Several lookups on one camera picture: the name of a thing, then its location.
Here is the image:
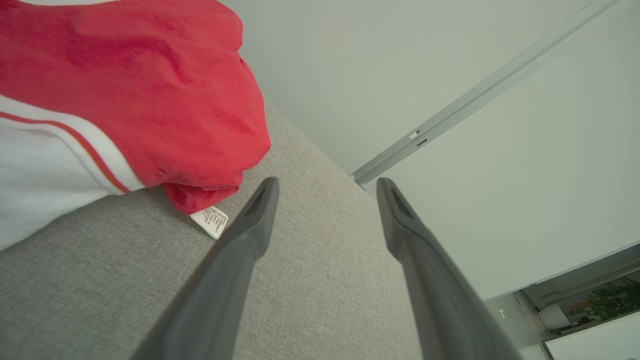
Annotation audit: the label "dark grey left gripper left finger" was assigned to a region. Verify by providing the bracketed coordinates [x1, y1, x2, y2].
[131, 176, 280, 360]

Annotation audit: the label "grey metal wall rail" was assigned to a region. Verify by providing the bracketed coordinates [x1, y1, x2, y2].
[350, 0, 621, 187]

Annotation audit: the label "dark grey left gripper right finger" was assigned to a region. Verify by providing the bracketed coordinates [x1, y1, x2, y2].
[376, 177, 523, 360]

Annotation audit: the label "green plant picture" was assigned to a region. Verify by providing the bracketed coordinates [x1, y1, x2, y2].
[555, 272, 640, 333]

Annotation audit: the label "grey fabric sofa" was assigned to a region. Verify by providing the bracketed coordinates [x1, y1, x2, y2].
[0, 97, 426, 360]

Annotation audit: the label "white cylinder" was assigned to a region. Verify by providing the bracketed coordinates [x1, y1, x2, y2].
[537, 302, 571, 331]

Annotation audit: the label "red shorts with white trim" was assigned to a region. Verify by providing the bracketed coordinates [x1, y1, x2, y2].
[0, 0, 272, 251]

